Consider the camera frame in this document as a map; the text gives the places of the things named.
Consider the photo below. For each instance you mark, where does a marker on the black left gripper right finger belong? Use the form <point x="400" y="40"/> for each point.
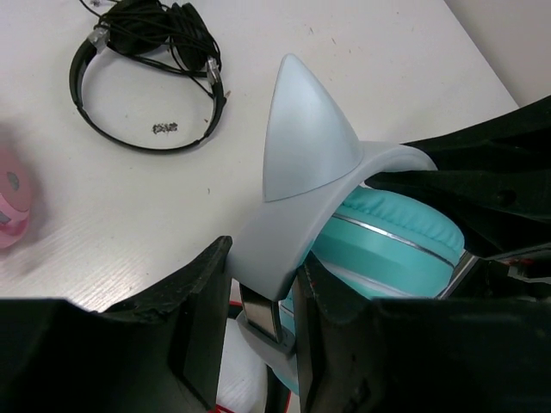
<point x="417" y="355"/>

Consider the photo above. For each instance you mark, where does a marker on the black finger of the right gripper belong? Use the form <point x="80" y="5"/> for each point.
<point x="491" y="179"/>

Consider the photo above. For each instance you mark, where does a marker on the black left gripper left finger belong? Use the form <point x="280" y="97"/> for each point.
<point x="157" y="351"/>

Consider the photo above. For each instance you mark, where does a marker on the teal cat-ear headphones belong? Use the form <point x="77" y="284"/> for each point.
<point x="315" y="202"/>

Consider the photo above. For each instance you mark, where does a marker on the red and black headphones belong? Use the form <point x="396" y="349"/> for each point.
<point x="246" y="383"/>

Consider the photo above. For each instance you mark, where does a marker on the pink gaming headphones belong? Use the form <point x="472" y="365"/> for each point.
<point x="16" y="198"/>

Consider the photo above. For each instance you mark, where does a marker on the black wired headphones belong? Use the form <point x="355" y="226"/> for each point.
<point x="169" y="38"/>

